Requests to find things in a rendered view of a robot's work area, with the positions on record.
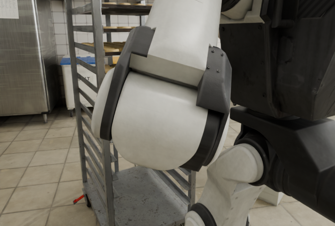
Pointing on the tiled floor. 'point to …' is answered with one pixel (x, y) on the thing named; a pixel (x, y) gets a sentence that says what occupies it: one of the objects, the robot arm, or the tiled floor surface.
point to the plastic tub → (270, 196)
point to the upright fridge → (28, 50)
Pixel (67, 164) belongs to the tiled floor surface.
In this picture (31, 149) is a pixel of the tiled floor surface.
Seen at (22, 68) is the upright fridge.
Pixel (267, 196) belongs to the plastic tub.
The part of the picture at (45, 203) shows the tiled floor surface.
